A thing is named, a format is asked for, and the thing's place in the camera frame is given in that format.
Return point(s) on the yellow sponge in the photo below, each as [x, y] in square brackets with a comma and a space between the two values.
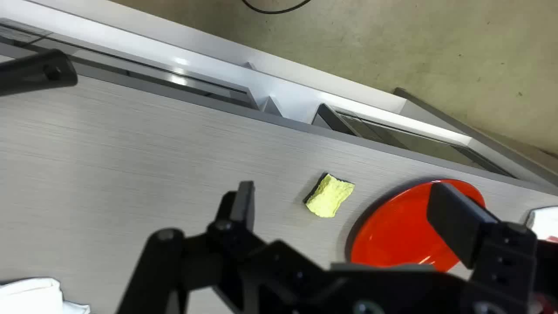
[329, 196]

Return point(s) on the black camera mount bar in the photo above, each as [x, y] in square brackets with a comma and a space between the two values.
[40, 72]

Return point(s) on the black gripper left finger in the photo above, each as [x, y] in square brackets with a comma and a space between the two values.
[237, 208]

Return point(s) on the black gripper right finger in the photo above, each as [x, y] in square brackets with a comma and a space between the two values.
[460, 220]

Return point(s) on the white red-striped towel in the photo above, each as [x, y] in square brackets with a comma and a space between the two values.
[41, 295]

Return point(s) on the large red plate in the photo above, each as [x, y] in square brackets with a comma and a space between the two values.
[395, 231]

